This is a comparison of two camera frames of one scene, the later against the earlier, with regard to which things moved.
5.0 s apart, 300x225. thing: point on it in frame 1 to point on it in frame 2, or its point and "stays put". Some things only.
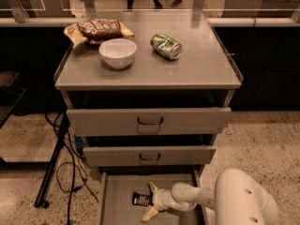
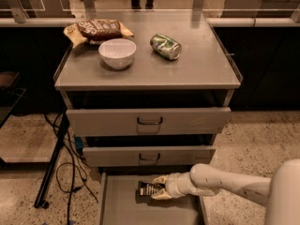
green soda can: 166,46 stays put
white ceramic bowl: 117,52 stays put
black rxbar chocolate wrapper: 142,199 to 145,188
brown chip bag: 96,30 stays put
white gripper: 161,199 to 172,185
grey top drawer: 152,121 stays put
